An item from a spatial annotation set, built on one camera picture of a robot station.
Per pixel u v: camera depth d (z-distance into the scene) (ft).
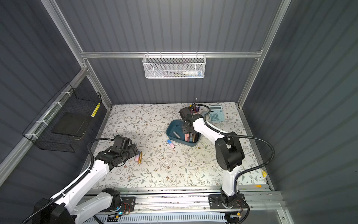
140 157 2.93
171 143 3.16
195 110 3.35
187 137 3.25
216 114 3.64
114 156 1.90
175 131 3.34
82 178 1.54
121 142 2.09
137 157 2.92
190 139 3.24
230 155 1.67
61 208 1.29
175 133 3.30
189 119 2.20
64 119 2.42
